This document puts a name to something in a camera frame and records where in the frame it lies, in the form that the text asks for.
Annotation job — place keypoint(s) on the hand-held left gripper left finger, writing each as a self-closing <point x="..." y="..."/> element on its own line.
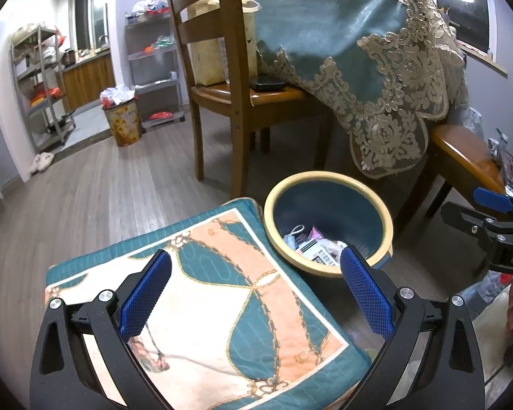
<point x="145" y="294"/>

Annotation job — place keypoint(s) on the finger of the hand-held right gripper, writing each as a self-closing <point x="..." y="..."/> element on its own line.
<point x="466" y="218"/>
<point x="493" y="200"/>

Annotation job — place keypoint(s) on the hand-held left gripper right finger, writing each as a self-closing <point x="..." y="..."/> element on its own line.
<point x="365" y="290"/>

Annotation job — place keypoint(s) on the white tissue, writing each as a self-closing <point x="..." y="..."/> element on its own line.
<point x="335" y="247"/>

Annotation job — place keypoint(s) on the white paper label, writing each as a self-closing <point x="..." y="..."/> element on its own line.
<point x="318" y="254"/>

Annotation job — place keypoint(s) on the purple wrapper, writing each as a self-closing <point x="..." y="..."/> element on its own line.
<point x="316" y="235"/>

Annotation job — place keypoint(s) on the light blue face mask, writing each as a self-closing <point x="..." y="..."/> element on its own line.
<point x="293" y="241"/>

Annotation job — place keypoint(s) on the teal bin with yellow rim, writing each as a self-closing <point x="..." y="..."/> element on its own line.
<point x="333" y="205"/>

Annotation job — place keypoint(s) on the floral trash can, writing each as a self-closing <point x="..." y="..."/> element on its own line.
<point x="124" y="124"/>

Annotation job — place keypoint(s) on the white trash bag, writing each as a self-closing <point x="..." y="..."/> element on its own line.
<point x="119" y="94"/>

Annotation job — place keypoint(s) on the dark printed packet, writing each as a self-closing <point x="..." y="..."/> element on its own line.
<point x="509" y="171"/>

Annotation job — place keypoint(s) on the silver foil packet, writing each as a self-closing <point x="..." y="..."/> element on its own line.
<point x="496" y="145"/>

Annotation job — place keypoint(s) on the white slipper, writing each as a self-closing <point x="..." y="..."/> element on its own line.
<point x="47" y="159"/>
<point x="36" y="165"/>

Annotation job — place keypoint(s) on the red plastic item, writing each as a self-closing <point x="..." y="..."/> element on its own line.
<point x="160" y="116"/>

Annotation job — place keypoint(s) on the open metal shelf rack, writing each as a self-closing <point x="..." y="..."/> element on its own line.
<point x="57" y="136"/>

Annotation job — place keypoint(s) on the dark window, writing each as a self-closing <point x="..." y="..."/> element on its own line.
<point x="474" y="17"/>

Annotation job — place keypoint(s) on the metal shelf rack with panel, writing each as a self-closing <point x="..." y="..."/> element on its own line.
<point x="154" y="89"/>

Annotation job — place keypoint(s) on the orange plastic bag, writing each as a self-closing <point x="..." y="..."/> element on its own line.
<point x="47" y="96"/>

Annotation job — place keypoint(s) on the wooden kitchen cabinet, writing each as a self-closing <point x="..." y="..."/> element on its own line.
<point x="89" y="79"/>

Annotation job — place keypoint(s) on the flat black case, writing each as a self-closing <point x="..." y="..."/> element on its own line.
<point x="267" y="82"/>

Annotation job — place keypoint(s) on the cream tote bag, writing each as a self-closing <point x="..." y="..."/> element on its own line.
<point x="205" y="55"/>

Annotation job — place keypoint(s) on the kitchen window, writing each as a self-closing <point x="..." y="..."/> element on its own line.
<point x="89" y="13"/>

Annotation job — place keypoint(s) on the white plastic bag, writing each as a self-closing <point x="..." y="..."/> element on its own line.
<point x="151" y="4"/>

